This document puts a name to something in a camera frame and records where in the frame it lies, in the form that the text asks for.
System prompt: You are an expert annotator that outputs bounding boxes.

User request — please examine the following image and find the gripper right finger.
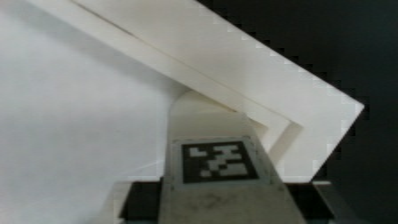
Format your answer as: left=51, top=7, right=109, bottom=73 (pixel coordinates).
left=285, top=181, right=355, bottom=224

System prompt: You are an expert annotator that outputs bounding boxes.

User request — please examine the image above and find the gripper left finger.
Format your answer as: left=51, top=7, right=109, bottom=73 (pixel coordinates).
left=111, top=181, right=161, bottom=224

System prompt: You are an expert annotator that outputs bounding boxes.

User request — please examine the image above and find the white leg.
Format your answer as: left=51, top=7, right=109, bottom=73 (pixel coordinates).
left=157, top=91, right=307, bottom=224

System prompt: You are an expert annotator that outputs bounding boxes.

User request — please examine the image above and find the white square tabletop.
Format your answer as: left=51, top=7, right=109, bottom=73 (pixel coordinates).
left=0, top=0, right=362, bottom=224

